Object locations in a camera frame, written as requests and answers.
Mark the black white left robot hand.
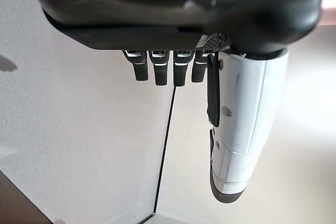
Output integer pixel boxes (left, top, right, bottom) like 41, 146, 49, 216
25, 0, 332, 205

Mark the dark brown wooden panel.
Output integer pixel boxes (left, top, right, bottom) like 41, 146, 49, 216
0, 168, 55, 224

